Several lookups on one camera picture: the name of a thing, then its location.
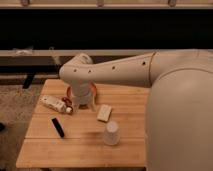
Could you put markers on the small brown round object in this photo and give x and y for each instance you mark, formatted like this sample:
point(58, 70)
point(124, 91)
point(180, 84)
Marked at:
point(66, 100)

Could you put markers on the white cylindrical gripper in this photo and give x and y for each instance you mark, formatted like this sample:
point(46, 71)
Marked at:
point(81, 96)

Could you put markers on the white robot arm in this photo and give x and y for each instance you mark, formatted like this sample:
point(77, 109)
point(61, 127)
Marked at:
point(179, 109)

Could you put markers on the beige rectangular sponge block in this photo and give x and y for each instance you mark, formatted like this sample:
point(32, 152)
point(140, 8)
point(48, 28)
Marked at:
point(104, 113)

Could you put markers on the black eraser bar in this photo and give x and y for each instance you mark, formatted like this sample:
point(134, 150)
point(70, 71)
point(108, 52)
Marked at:
point(58, 127)

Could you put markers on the white plastic bottle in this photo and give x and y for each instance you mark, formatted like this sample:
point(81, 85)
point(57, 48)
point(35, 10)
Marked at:
point(55, 104)

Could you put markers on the orange round plate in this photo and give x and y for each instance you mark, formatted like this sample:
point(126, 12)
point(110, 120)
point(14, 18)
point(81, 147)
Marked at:
point(93, 88)

